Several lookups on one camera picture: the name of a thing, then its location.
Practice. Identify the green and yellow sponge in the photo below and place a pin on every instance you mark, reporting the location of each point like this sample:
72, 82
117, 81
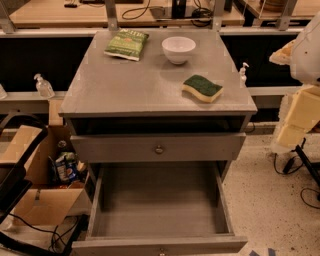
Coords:
202, 88

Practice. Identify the grey upper drawer with knob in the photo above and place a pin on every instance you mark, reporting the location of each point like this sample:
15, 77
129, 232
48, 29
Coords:
152, 148

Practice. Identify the open cardboard box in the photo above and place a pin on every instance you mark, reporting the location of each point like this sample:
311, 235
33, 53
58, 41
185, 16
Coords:
48, 201

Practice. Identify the black chair frame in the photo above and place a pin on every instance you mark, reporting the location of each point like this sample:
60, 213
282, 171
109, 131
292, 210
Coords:
13, 184

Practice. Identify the black stand base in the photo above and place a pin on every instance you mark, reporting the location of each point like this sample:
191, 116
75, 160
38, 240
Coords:
312, 167

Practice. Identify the open grey middle drawer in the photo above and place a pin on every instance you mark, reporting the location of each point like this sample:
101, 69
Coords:
159, 209

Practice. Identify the white ceramic bowl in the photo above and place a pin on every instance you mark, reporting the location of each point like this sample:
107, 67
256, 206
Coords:
178, 49

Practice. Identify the green chip bag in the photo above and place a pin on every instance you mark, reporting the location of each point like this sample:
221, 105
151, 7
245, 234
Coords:
127, 44

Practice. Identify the blue snack package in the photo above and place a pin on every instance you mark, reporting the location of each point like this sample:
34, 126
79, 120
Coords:
66, 166

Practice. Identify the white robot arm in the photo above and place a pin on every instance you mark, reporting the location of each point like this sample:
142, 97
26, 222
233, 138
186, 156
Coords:
304, 67

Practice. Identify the clear sanitizer pump bottle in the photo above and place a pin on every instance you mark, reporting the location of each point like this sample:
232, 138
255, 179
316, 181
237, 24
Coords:
43, 87

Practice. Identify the small white pump bottle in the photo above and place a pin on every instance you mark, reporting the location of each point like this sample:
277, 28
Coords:
242, 73

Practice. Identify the wooden back desk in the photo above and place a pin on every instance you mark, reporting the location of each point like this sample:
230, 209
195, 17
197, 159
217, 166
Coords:
71, 13

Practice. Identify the grey wooden drawer cabinet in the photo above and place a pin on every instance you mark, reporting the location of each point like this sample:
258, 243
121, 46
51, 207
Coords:
110, 96

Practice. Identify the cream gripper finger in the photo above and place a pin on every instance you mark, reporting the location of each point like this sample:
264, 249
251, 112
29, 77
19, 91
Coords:
303, 115
283, 55

